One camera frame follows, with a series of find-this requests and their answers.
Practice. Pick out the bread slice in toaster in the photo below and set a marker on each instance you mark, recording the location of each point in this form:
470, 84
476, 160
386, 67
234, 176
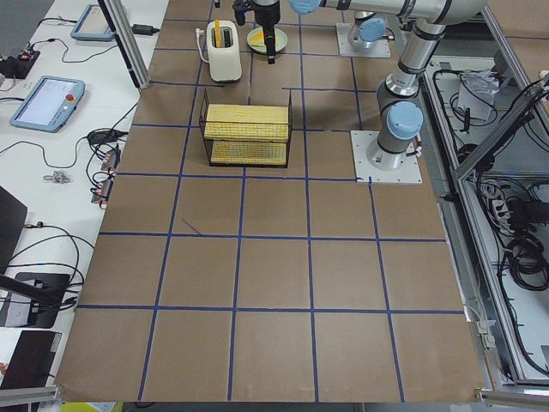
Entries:
217, 34

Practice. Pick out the wooden shelf board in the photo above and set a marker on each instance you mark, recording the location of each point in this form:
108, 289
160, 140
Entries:
244, 133

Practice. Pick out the teach pendant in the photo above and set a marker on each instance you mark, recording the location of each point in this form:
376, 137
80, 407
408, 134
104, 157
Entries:
49, 104
92, 26

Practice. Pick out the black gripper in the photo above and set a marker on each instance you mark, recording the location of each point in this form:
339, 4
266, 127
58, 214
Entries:
266, 15

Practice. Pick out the aluminium frame post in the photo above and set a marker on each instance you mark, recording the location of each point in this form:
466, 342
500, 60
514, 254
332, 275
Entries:
118, 22

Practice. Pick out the far teach pendant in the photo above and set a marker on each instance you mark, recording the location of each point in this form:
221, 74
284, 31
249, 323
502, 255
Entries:
92, 26

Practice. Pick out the black power adapter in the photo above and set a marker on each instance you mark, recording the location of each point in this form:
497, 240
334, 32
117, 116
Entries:
144, 29

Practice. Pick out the white two-slot toaster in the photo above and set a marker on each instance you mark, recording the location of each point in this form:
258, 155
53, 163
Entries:
224, 63

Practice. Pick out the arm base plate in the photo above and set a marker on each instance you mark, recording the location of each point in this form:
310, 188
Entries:
351, 45
374, 165

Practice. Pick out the near teach pendant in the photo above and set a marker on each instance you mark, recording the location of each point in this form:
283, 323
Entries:
49, 104

